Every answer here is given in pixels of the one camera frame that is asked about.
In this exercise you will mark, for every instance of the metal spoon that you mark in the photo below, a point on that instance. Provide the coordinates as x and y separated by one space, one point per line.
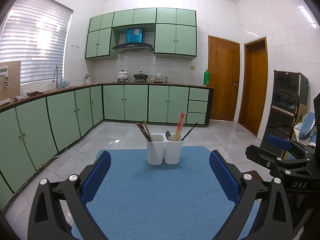
168 135

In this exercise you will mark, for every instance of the white window blind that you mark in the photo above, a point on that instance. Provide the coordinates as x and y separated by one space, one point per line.
32 45

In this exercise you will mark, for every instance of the crumpled cloth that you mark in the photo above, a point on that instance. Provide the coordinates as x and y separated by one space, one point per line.
28 94

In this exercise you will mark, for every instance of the black range hood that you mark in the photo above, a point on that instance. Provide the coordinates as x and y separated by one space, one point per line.
135 35

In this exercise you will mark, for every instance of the white lidded pot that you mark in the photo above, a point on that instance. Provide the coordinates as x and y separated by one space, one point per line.
123 76

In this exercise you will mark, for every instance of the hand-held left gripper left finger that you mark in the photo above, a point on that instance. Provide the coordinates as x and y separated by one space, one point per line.
96 177

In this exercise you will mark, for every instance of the printed cardboard box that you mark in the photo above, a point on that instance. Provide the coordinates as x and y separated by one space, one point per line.
15 85

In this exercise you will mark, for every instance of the green wall cabinets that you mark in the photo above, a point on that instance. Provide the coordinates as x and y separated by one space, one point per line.
175 38

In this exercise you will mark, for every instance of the black plastic spoon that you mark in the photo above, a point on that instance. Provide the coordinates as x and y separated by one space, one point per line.
189 131

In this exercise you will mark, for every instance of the blue lace-trimmed cloth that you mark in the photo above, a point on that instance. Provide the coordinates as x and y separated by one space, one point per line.
307 126

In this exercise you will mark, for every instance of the closed wooden door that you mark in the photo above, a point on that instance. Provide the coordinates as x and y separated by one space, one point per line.
223 80

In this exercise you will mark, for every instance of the black lidded wok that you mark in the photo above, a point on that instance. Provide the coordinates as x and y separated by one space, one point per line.
141 76

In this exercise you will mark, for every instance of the metal sink faucet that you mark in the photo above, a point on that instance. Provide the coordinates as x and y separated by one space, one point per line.
56 77

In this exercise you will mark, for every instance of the patterned ceramic bowl stack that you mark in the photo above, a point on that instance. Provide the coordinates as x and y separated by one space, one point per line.
164 79
153 78

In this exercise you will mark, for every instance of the black glass-door cabinet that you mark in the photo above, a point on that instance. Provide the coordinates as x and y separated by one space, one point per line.
283 100

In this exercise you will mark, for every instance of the blue table mat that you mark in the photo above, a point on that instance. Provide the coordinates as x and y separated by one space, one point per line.
155 192

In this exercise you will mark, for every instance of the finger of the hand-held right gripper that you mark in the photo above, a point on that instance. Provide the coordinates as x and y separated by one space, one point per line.
278 142
257 153

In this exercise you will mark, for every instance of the wooden door with frame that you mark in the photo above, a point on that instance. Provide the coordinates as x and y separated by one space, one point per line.
253 87

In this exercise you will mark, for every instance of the green base cabinets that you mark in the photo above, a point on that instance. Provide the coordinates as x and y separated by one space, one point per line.
135 102

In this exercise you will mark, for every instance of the dark brown stool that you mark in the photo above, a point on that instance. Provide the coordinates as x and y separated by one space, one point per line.
253 175

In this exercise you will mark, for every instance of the green thermos bottle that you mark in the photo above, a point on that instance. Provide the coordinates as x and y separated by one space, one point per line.
206 78

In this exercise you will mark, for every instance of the dark brown wooden chopstick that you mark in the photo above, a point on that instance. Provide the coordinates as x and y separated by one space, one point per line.
147 130
143 132

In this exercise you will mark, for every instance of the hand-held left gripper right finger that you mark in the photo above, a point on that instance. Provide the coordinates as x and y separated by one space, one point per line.
223 177

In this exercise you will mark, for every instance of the white two-compartment utensil holder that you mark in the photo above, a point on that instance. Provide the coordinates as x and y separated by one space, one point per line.
155 152

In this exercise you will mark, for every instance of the green drawer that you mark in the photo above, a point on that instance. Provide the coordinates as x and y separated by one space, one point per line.
198 94
196 118
197 106

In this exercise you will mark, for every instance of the red-tipped bamboo chopstick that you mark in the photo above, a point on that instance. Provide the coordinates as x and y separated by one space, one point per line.
178 127
181 127

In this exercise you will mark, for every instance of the clear plastic bottle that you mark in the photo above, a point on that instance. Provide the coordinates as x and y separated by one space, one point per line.
63 83

